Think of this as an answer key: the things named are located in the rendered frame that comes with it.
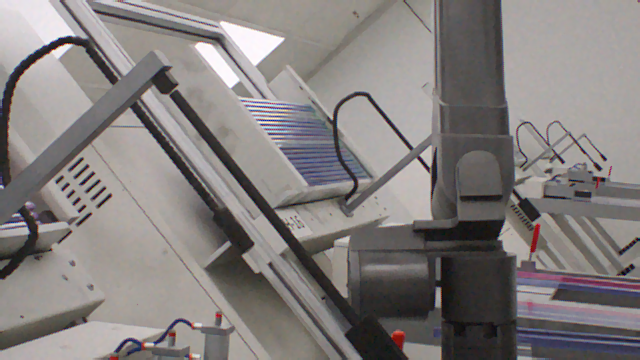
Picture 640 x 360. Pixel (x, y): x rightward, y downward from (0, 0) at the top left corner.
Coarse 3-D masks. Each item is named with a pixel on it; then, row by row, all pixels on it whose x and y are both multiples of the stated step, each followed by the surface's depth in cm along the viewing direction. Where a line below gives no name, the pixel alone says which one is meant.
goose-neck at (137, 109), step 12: (96, 60) 114; (108, 72) 114; (132, 108) 113; (144, 120) 113; (156, 132) 113; (168, 144) 113; (180, 156) 113; (180, 168) 112; (192, 180) 112; (204, 192) 112; (216, 204) 112
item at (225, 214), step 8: (224, 208) 111; (216, 216) 111; (224, 216) 111; (232, 216) 111; (216, 224) 111; (224, 224) 111; (232, 224) 111; (224, 232) 111; (232, 232) 111; (240, 232) 111; (232, 240) 111; (240, 240) 110; (248, 240) 111; (240, 248) 111; (248, 248) 111
